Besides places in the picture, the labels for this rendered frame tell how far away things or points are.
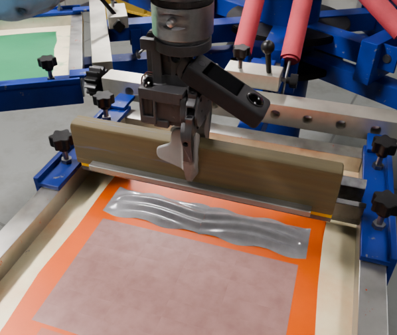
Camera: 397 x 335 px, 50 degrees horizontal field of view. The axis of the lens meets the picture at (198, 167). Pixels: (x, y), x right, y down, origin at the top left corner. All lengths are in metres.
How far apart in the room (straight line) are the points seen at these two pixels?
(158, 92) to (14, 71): 0.84
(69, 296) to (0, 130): 2.41
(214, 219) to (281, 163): 0.21
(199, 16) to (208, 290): 0.38
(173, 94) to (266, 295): 0.32
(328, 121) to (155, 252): 0.45
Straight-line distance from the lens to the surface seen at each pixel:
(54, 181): 0.81
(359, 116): 0.93
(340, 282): 0.70
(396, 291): 2.02
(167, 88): 0.56
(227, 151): 0.60
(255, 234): 0.73
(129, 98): 1.01
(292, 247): 0.72
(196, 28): 0.52
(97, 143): 0.68
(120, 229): 0.75
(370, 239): 0.71
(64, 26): 1.66
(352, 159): 0.90
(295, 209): 0.62
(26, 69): 1.36
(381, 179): 0.84
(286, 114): 0.93
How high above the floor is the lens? 1.49
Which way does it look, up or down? 38 degrees down
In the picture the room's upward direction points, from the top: straight up
